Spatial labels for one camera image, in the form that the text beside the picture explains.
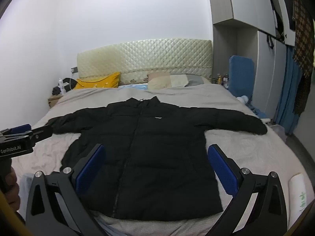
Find light blue cloth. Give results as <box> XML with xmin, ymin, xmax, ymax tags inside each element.
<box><xmin>120</xmin><ymin>84</ymin><xmax>151</xmax><ymax>90</ymax></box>

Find blue hanging garment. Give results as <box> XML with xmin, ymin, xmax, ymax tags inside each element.
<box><xmin>274</xmin><ymin>45</ymin><xmax>304</xmax><ymax>136</ymax></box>

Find dark hanging clothes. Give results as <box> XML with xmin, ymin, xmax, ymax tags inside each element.
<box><xmin>264</xmin><ymin>0</ymin><xmax>297</xmax><ymax>47</ymax></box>

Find white rolled towel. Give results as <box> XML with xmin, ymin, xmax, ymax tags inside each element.
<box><xmin>288</xmin><ymin>173</ymin><xmax>312</xmax><ymax>214</ymax></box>

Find black puffer jacket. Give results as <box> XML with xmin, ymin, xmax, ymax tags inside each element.
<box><xmin>47</xmin><ymin>96</ymin><xmax>268</xmax><ymax>222</ymax></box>

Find grey white wardrobe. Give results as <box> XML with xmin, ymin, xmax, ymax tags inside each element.
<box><xmin>206</xmin><ymin>0</ymin><xmax>297</xmax><ymax>128</ymax></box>

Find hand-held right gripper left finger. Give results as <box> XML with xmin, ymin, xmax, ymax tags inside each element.
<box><xmin>25</xmin><ymin>144</ymin><xmax>107</xmax><ymax>236</ymax></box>

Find group of small bottles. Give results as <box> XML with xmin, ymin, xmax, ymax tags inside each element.
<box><xmin>211</xmin><ymin>73</ymin><xmax>230</xmax><ymax>88</ymax></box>

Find cream quilted headboard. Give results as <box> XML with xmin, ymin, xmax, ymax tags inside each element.
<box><xmin>77</xmin><ymin>39</ymin><xmax>213</xmax><ymax>87</ymax></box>

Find person's left hand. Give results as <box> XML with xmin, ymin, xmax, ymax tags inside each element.
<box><xmin>0</xmin><ymin>159</ymin><xmax>21</xmax><ymax>213</ymax></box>

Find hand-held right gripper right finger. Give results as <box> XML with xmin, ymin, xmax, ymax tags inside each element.
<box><xmin>207</xmin><ymin>144</ymin><xmax>289</xmax><ymax>236</ymax></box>

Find wooden nightstand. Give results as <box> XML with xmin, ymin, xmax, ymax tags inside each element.
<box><xmin>47</xmin><ymin>94</ymin><xmax>65</xmax><ymax>108</ymax></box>

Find yellow pillow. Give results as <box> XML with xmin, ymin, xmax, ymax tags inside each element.
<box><xmin>74</xmin><ymin>72</ymin><xmax>121</xmax><ymax>89</ymax></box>

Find bed with grey sheet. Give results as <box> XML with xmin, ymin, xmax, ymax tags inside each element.
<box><xmin>11</xmin><ymin>82</ymin><xmax>315</xmax><ymax>236</ymax></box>

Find crumpled blue cloth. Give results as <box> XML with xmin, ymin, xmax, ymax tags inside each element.
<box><xmin>247</xmin><ymin>103</ymin><xmax>268</xmax><ymax>120</ymax></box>

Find brown houndstooth hanging garment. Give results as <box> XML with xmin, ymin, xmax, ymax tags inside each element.
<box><xmin>292</xmin><ymin>0</ymin><xmax>315</xmax><ymax>116</ymax></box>

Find beige and grey pillow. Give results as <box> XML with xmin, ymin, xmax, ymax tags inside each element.
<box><xmin>147</xmin><ymin>73</ymin><xmax>211</xmax><ymax>90</ymax></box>

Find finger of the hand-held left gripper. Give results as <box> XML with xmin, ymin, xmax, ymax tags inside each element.
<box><xmin>26</xmin><ymin>125</ymin><xmax>54</xmax><ymax>144</ymax></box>
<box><xmin>0</xmin><ymin>124</ymin><xmax>32</xmax><ymax>136</ymax></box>

